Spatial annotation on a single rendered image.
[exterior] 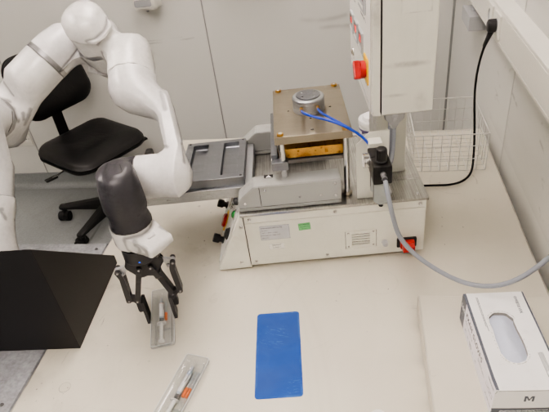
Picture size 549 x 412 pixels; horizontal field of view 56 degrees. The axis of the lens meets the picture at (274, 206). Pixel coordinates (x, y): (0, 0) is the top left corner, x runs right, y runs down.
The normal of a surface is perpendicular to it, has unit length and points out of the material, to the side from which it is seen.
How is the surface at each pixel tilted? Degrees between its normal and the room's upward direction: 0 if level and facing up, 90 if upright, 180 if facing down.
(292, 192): 90
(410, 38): 90
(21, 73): 52
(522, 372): 4
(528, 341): 5
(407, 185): 0
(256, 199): 90
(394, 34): 90
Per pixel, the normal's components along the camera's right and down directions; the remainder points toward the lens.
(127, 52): 0.05, -0.40
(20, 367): -0.11, -0.81
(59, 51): 0.50, 0.12
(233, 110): -0.12, 0.59
